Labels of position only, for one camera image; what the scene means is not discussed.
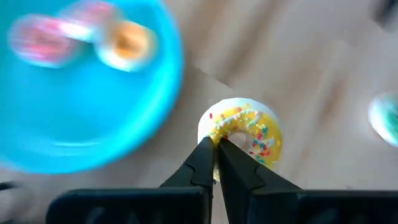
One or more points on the orange frosted donut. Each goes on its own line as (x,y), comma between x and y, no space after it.
(129,43)

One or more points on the yellow sprinkle donut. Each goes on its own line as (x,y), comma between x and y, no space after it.
(248,119)

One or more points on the green sprinkle donut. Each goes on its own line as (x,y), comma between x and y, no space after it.
(387,119)

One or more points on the turquoise round plate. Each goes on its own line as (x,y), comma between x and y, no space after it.
(87,109)

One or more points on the pink sprinkle donut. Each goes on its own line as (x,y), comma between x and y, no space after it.
(40,40)

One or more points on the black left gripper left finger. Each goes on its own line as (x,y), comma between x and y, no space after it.
(192,199)

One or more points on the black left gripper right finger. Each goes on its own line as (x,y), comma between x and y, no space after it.
(280,205)

